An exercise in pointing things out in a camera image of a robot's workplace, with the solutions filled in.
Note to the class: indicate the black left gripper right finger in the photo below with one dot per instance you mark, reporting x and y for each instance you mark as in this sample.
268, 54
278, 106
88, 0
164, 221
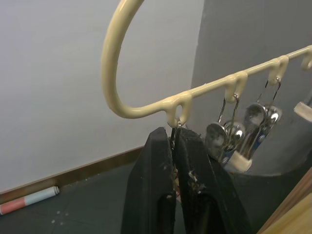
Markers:
195, 175

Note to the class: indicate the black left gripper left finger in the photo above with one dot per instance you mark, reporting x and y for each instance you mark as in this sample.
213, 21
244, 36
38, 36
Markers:
146, 175

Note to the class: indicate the metal clip with cream tips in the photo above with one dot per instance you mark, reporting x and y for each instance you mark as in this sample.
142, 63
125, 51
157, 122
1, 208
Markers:
173, 136
229, 143
263, 122
303, 109

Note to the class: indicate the brown wooden baseboard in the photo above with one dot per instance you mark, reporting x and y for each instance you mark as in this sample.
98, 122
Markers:
73, 170

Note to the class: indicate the light wooden table edge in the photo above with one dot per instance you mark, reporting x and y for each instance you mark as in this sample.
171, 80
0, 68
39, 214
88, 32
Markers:
290, 204

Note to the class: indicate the rolled pink and blue paper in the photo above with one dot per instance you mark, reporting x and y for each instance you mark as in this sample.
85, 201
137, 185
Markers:
29, 200

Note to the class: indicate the cream clip hanger frame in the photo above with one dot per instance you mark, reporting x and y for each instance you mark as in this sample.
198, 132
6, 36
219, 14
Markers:
185, 97

